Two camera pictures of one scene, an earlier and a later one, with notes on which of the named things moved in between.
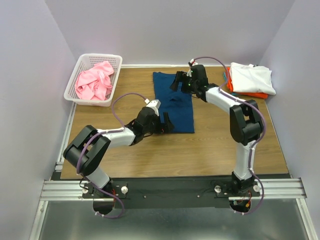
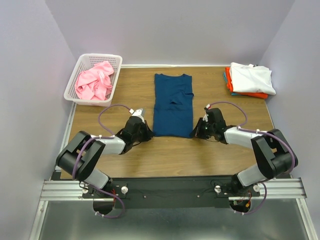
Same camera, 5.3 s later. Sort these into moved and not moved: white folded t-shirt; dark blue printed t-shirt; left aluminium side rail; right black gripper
Moved: right black gripper
Not moved: dark blue printed t-shirt; white folded t-shirt; left aluminium side rail
